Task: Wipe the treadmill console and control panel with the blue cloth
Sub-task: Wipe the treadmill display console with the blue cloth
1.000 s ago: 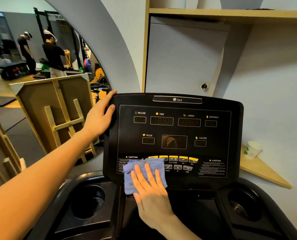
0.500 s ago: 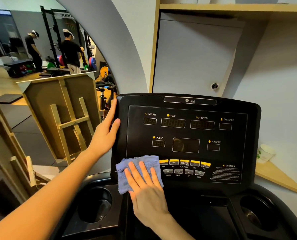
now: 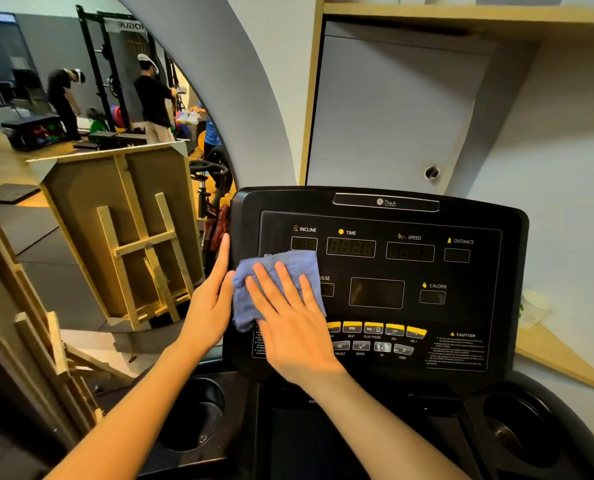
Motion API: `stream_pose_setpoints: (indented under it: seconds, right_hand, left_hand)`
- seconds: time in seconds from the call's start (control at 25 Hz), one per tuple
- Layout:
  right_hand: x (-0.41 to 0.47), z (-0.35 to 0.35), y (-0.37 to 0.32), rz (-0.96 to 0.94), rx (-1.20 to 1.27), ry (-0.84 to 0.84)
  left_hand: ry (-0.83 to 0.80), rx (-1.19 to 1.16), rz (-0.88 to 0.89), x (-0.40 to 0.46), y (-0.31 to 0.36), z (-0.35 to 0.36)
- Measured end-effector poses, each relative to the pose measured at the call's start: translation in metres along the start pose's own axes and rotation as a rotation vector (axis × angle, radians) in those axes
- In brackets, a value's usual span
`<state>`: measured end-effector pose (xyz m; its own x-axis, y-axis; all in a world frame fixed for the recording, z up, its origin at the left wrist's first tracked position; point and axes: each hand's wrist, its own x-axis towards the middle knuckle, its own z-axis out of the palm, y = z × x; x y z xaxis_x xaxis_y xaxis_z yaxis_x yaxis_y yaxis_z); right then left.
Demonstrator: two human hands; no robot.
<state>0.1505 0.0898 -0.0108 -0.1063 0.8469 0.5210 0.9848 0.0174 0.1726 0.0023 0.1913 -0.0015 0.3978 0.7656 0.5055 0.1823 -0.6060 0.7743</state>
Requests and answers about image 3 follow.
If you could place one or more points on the white paper cup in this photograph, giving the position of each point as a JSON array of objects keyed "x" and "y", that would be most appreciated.
[{"x": 534, "y": 309}]

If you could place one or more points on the red weight plate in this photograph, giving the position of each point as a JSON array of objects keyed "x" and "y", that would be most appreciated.
[{"x": 117, "y": 117}]

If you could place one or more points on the person's right hand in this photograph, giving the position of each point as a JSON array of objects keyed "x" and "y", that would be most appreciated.
[{"x": 297, "y": 339}]

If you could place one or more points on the white cabinet door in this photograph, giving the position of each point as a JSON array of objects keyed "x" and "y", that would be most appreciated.
[{"x": 392, "y": 119}]

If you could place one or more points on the round metal cabinet lock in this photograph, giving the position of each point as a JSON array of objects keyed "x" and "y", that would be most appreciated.
[{"x": 432, "y": 172}]

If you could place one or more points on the black storage rack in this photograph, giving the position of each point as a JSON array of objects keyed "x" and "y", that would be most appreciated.
[{"x": 29, "y": 132}]

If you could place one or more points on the wooden corner shelf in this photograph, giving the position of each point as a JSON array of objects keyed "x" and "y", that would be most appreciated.
[{"x": 552, "y": 349}]

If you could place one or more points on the black squat rack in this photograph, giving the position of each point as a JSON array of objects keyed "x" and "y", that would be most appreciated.
[{"x": 93, "y": 54}]

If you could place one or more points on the black exercise bike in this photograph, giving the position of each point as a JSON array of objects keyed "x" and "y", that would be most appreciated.
[{"x": 207, "y": 167}]

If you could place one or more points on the wooden easel frame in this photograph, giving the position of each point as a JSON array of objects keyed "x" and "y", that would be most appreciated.
[{"x": 36, "y": 344}]

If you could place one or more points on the person's left hand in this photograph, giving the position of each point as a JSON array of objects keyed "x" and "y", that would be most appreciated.
[{"x": 209, "y": 309}]

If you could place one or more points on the black flat bench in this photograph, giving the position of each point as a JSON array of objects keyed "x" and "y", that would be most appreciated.
[{"x": 119, "y": 138}]

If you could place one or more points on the large wooden easel board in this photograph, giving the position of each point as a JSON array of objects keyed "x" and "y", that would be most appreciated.
[{"x": 86, "y": 194}]

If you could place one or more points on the person's right forearm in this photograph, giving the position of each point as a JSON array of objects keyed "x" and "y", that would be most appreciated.
[{"x": 377, "y": 434}]

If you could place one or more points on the green weight plate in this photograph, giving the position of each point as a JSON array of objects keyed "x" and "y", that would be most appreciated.
[{"x": 98, "y": 127}]

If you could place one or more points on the wooden wall shelf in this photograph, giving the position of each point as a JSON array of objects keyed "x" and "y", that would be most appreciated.
[{"x": 452, "y": 13}]

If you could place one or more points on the black floor mat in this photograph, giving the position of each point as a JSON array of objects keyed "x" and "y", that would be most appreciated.
[{"x": 12, "y": 193}]

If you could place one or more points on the person's left forearm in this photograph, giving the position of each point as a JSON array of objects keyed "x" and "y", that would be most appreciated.
[{"x": 127, "y": 429}]

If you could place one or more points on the blue cleaning cloth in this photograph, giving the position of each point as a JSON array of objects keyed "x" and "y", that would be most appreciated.
[{"x": 297, "y": 263}]

